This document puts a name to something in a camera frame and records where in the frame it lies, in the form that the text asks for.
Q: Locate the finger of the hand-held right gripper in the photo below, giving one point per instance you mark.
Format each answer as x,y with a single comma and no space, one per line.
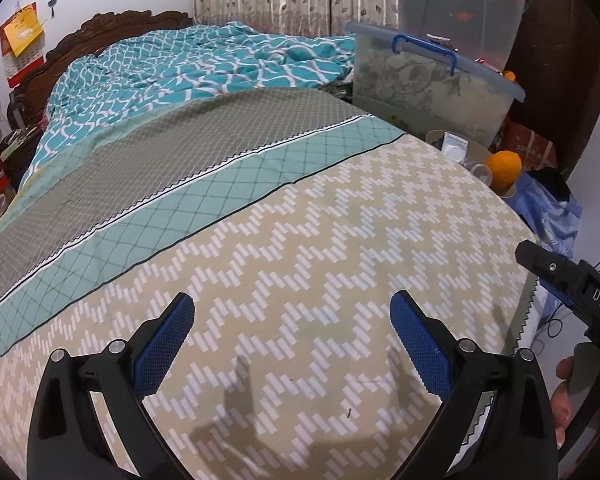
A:
545,262

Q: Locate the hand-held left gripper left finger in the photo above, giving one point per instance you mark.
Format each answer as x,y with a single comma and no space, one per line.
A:
165,345

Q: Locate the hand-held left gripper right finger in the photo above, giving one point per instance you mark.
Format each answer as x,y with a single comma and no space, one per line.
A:
420,345

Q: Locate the orange fruit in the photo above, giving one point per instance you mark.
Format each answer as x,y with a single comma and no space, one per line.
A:
505,170

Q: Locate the person's right hand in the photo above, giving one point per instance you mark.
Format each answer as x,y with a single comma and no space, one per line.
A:
561,405

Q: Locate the blue cloth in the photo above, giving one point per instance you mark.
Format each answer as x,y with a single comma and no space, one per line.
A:
550,210

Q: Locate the red cardboard box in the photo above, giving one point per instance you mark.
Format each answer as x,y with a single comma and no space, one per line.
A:
530,147

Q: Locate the patterned zigzag bedsheet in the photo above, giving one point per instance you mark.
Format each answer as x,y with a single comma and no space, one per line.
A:
280,260

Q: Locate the small whole orange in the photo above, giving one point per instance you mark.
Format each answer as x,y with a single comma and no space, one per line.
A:
510,76

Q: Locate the dark brown wardrobe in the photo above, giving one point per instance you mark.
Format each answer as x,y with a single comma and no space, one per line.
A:
565,60

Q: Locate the black bedside bag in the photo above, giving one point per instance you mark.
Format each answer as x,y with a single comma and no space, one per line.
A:
20,152

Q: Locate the teal patterned quilt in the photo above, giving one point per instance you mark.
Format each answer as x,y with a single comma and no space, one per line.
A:
180,65

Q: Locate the carved wooden headboard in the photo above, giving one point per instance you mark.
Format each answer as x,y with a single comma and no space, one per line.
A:
105,27

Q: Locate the yellow red wall calendar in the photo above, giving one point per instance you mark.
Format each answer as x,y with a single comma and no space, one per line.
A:
22,35

